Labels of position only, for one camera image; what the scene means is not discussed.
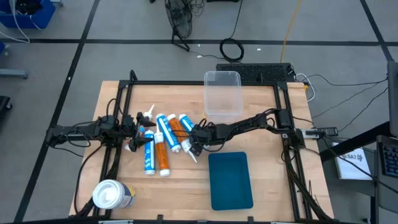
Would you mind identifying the blue silicone sealant tube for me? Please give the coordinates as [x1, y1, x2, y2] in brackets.
[178, 113, 197, 133]
[144, 129, 156, 176]
[155, 113, 182, 154]

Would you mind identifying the yellow floor cable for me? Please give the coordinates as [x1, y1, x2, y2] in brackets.
[279, 0, 303, 63]

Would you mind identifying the black table frame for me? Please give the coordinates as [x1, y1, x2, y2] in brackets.
[93, 70, 334, 223]

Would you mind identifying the black power strip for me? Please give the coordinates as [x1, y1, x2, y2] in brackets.
[300, 126, 339, 138]

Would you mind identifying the black desk beam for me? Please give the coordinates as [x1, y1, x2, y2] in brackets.
[320, 121, 392, 162]

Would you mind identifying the teal plastic tray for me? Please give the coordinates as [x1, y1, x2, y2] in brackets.
[207, 151, 254, 212]

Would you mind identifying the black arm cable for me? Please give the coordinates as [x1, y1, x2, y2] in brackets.
[73, 143, 105, 216]

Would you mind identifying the grey monitor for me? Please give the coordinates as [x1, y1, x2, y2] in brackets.
[387, 61, 398, 138]

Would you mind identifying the blue plastic crate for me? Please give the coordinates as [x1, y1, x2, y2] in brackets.
[0, 0, 56, 29]

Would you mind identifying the black floor fan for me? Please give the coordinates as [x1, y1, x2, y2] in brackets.
[164, 0, 194, 52]

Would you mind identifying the white paper sheet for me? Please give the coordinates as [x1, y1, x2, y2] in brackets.
[331, 142, 373, 180]

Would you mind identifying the coiled black cable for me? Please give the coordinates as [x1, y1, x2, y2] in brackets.
[219, 37, 245, 63]

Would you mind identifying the black perforated case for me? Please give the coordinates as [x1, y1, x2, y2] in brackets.
[216, 63, 295, 84]

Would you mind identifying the grey floor bar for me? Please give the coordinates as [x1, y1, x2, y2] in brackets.
[0, 68, 29, 80]

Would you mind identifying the black floor cable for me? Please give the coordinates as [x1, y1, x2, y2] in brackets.
[303, 73, 389, 88]

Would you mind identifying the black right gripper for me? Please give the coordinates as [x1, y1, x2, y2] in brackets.
[188, 123, 218, 157]

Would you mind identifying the black keyboard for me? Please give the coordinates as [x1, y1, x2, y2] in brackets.
[377, 135, 398, 179]

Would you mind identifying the white floor cable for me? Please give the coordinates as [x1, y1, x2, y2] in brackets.
[0, 0, 43, 44]

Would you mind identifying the white looped cable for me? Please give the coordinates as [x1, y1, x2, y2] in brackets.
[295, 73, 317, 103]

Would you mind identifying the clear plastic bin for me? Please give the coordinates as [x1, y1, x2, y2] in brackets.
[203, 70, 244, 116]

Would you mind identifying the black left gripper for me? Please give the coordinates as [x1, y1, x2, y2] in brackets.
[123, 112, 157, 152]

